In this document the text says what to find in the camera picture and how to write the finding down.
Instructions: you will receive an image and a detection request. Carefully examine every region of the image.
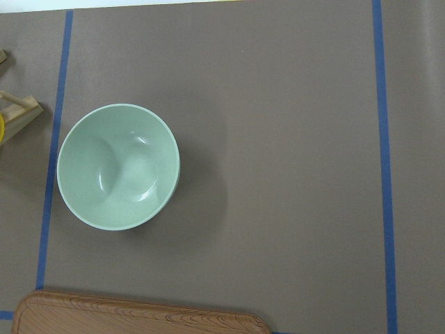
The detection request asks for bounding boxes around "yellow cup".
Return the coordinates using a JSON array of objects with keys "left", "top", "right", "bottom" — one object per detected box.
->
[{"left": 0, "top": 114, "right": 6, "bottom": 145}]

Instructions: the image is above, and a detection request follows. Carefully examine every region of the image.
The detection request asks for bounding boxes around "wooden rack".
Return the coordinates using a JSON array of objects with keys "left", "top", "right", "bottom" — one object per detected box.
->
[{"left": 0, "top": 48, "right": 45, "bottom": 147}]

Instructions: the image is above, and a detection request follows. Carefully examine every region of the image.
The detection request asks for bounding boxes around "brown wooden cutting board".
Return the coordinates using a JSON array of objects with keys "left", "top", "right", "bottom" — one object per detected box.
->
[{"left": 11, "top": 289, "right": 271, "bottom": 333}]

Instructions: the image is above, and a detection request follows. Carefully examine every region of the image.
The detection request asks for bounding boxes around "green ceramic bowl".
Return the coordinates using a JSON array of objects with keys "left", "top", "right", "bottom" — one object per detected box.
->
[{"left": 57, "top": 104, "right": 181, "bottom": 231}]

